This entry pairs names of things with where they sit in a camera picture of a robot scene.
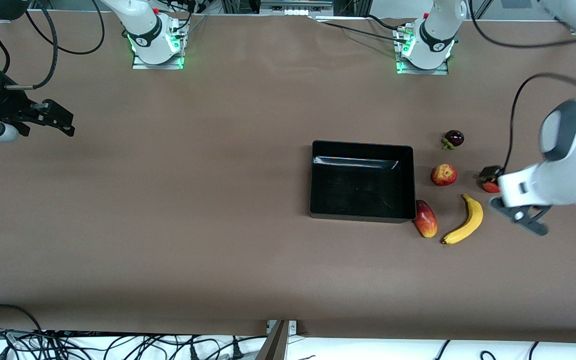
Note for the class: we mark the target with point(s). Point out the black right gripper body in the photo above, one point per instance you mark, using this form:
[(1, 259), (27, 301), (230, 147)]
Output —
[(4, 104)]

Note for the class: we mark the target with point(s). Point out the small red yellow apple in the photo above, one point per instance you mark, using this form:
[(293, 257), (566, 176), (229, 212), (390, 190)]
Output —
[(444, 175)]

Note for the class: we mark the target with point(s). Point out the yellow banana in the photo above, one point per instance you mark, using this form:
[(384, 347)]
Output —
[(473, 220)]

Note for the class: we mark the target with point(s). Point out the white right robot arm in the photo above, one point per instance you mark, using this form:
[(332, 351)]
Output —
[(140, 20)]

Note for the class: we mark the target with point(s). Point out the black plastic box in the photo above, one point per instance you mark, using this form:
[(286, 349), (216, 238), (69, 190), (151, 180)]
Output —
[(363, 190)]

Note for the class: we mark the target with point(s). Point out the dark purple mangosteen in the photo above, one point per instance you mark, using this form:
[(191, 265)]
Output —
[(454, 138)]

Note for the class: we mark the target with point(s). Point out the red yellow mango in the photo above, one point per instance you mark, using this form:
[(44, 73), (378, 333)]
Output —
[(426, 219)]

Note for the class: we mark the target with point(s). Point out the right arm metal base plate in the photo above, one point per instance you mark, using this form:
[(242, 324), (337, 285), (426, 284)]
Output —
[(140, 65)]

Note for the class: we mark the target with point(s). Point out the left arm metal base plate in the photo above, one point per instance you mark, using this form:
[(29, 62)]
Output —
[(443, 70)]

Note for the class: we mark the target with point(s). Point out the silver metal bracket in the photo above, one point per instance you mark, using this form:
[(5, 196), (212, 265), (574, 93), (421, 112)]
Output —
[(293, 327)]

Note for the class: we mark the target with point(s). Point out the aluminium frame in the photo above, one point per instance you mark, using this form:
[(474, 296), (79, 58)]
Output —
[(293, 4)]

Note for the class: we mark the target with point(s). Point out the grey metal post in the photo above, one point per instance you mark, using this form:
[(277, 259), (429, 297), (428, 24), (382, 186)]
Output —
[(273, 347)]

